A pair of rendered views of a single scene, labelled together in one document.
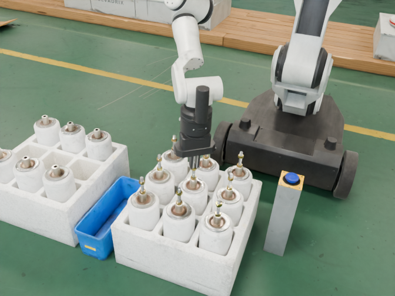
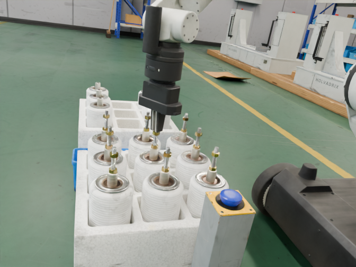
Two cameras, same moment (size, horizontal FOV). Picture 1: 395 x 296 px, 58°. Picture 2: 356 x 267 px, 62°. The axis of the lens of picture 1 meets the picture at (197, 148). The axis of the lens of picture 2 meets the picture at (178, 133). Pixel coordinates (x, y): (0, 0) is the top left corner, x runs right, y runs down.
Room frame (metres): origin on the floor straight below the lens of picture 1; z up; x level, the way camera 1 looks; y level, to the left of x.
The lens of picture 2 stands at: (0.46, -0.59, 0.62)
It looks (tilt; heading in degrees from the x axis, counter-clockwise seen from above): 22 degrees down; 52
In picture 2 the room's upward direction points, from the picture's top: 8 degrees clockwise
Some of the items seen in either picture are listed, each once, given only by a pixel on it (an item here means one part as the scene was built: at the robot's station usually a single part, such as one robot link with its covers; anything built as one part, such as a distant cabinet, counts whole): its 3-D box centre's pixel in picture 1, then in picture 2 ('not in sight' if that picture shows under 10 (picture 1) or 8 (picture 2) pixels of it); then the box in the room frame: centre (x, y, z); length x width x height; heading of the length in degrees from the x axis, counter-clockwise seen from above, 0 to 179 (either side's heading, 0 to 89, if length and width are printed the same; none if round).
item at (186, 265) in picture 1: (191, 220); (147, 207); (0.86, 0.01, 0.09); 0.39 x 0.39 x 0.18; 71
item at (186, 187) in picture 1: (193, 185); (153, 158); (0.86, 0.01, 0.25); 0.08 x 0.08 x 0.01
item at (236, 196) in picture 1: (228, 195); (163, 181); (0.82, -0.10, 0.25); 0.08 x 0.08 x 0.01
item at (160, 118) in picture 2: (198, 157); (161, 121); (0.86, 0.00, 0.36); 0.03 x 0.02 x 0.06; 18
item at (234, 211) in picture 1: (226, 215); (159, 213); (0.82, -0.10, 0.16); 0.10 x 0.10 x 0.18
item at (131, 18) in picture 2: not in sight; (133, 20); (3.49, 5.27, 0.36); 0.31 x 0.25 x 0.20; 160
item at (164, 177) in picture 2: (228, 192); (164, 176); (0.82, -0.10, 0.26); 0.02 x 0.02 x 0.03
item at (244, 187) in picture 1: (236, 192); (204, 210); (0.93, -0.14, 0.16); 0.10 x 0.10 x 0.18
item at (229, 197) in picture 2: (291, 178); (230, 198); (0.83, -0.29, 0.32); 0.04 x 0.04 x 0.02
